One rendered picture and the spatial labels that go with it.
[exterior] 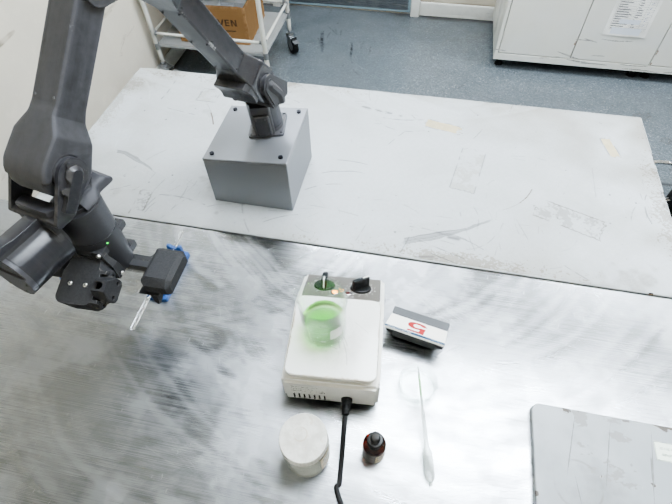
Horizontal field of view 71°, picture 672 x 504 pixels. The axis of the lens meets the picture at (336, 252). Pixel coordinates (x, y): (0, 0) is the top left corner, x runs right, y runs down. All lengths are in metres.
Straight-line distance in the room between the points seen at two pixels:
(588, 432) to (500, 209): 0.41
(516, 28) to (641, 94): 0.78
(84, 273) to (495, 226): 0.66
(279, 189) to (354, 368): 0.38
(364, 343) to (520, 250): 0.37
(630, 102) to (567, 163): 2.04
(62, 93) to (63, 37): 0.05
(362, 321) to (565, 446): 0.31
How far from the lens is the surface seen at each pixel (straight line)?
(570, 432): 0.73
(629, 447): 0.76
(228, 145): 0.88
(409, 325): 0.72
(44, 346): 0.87
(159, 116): 1.18
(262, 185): 0.86
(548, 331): 0.80
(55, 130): 0.55
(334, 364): 0.62
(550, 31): 3.01
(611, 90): 3.14
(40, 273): 0.58
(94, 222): 0.60
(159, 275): 0.63
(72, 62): 0.57
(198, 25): 0.70
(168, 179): 1.01
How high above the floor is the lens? 1.56
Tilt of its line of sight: 53 degrees down
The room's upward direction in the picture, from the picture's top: 2 degrees counter-clockwise
